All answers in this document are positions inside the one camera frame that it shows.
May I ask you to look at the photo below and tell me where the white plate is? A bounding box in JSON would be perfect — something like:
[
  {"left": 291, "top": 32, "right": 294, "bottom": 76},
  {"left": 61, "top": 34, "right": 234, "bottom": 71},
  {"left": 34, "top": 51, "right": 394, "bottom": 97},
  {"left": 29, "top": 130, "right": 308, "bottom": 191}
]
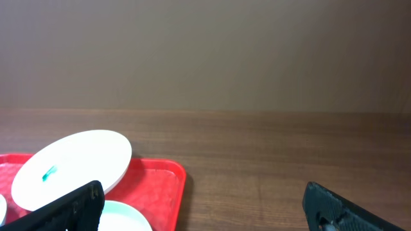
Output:
[{"left": 11, "top": 130, "right": 132, "bottom": 211}]

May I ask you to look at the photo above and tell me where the red plastic tray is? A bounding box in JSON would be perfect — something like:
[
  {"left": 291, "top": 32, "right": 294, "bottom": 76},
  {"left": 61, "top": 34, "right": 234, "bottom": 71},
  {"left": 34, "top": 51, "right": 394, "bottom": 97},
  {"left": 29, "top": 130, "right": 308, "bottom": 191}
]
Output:
[{"left": 1, "top": 153, "right": 186, "bottom": 231}]

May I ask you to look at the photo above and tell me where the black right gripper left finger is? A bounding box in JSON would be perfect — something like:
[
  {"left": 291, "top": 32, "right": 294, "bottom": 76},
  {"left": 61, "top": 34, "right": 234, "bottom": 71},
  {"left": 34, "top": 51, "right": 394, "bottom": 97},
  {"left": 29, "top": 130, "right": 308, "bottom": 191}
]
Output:
[{"left": 1, "top": 180, "right": 105, "bottom": 231}]

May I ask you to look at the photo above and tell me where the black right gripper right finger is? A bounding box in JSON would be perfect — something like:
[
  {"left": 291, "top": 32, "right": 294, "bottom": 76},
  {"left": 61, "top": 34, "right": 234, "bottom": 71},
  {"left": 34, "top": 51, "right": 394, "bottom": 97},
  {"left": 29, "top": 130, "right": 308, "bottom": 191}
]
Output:
[{"left": 302, "top": 182, "right": 405, "bottom": 231}]

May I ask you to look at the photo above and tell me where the light blue plate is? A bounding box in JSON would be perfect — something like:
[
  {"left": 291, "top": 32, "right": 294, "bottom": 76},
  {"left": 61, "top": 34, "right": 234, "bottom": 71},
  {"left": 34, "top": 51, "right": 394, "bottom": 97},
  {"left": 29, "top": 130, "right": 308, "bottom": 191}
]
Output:
[
  {"left": 0, "top": 194, "right": 7, "bottom": 226},
  {"left": 98, "top": 200, "right": 152, "bottom": 231}
]

